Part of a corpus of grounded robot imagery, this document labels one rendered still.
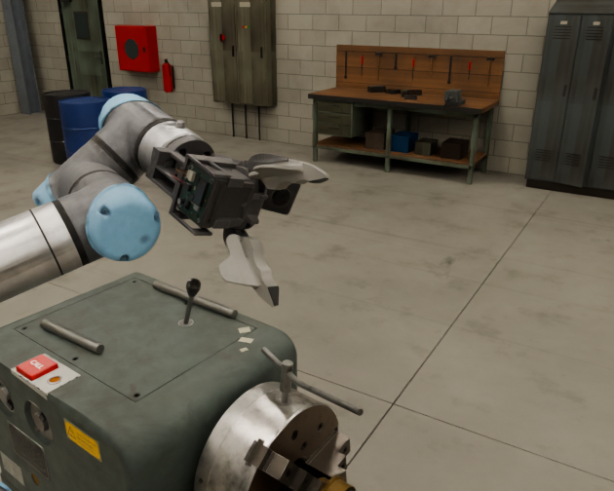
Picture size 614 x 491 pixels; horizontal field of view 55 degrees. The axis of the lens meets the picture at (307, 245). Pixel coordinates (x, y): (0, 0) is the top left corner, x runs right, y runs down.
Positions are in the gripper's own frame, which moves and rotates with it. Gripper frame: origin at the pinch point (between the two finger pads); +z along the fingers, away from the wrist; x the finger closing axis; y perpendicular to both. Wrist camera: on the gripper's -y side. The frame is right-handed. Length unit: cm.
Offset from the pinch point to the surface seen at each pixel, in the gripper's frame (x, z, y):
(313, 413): -48, -15, -42
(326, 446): -55, -12, -47
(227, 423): -52, -23, -28
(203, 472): -61, -20, -23
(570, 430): -112, -1, -257
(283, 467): -51, -9, -30
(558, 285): -89, -77, -407
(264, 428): -49, -16, -30
